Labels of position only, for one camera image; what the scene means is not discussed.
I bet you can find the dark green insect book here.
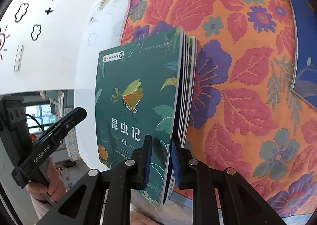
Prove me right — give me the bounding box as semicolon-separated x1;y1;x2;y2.
95;27;184;208

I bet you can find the large blue book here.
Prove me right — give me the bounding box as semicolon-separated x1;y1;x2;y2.
290;0;316;109

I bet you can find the pink left sleeve forearm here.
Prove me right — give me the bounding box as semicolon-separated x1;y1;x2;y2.
30;195;53;220

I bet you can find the stacked organized books pile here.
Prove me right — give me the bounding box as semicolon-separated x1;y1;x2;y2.
155;26;197;205

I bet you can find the left hand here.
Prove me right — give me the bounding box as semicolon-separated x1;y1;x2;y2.
24;157;67;203

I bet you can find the floral orange table mat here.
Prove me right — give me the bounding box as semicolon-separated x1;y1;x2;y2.
121;0;316;218

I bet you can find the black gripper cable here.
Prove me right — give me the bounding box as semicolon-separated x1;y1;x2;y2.
24;113;46;134

